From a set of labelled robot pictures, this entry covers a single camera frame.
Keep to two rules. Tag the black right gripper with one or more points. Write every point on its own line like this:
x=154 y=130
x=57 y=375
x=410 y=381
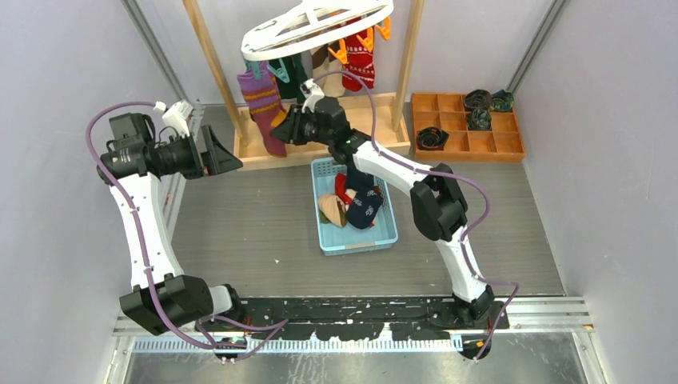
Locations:
x=289 y=130

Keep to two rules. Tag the rolled dark sock top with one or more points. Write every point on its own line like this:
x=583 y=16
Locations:
x=477 y=100

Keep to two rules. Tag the purple striped sock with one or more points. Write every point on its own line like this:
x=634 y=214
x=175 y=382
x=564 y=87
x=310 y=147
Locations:
x=265 y=108

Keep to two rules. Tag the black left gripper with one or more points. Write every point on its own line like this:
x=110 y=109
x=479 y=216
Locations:
x=217 y=158

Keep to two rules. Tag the wooden hanger stand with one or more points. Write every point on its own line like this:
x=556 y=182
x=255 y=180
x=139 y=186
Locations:
x=335 y=127

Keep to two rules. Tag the rolled dark sock right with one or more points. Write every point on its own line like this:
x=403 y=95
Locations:
x=502 y=101

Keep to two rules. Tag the navy sock with white cuff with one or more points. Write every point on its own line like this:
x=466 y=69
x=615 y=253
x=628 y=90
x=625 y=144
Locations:
x=358 y=181

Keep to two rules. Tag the beige brown-cuffed sock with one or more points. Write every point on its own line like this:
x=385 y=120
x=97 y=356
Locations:
x=323 y=62

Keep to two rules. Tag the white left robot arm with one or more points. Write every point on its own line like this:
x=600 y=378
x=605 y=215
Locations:
x=162 y=294

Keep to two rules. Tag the light blue plastic basket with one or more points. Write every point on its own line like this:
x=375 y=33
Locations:
x=336 y=241

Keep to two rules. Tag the striped beige sock front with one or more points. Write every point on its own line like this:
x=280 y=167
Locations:
x=331 y=210

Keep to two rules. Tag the rolled dark sock middle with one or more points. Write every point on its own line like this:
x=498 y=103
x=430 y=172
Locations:
x=479 y=120

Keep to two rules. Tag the rolled dark sock left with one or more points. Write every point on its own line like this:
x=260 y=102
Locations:
x=431 y=138

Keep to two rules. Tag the red santa sock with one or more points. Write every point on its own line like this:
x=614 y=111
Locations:
x=345 y=189

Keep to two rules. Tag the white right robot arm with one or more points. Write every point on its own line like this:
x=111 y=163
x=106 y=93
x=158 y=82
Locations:
x=438 y=205

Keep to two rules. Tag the orange wooden compartment tray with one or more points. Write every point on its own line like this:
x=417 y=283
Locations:
x=503 y=143

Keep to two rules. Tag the white round clip hanger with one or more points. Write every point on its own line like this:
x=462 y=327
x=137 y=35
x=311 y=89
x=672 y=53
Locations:
x=311 y=24

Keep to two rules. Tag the rolled dark sock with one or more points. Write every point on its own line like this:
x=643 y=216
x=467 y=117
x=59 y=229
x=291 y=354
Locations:
x=431 y=138
x=479 y=120
x=477 y=100
x=502 y=101

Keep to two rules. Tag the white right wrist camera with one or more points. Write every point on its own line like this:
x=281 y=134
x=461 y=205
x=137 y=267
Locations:
x=313 y=93

